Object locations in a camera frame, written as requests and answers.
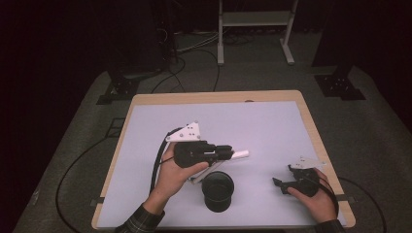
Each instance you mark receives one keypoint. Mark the white marker pen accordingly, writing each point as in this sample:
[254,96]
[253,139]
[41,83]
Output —
[240,154]

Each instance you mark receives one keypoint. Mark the black pen holder cup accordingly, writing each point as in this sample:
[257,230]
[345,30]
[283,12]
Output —
[217,192]

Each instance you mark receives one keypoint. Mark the person's right hand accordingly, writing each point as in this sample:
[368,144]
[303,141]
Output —
[319,204]

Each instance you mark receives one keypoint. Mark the white table mat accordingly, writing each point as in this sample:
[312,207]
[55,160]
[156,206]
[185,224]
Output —
[265,136]

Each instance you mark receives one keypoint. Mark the white metal stand frame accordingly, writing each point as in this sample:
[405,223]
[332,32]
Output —
[256,19]

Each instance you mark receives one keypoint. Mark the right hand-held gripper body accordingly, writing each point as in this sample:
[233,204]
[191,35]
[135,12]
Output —
[304,181]

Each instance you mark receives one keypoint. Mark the black tape strip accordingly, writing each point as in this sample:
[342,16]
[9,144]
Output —
[346,198]
[96,202]

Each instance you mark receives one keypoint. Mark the person's left hand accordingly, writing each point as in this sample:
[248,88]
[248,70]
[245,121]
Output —
[175,181]

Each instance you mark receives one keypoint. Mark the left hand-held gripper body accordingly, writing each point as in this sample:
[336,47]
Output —
[191,153]

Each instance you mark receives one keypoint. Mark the black stand base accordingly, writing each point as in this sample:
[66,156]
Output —
[340,86]
[118,92]

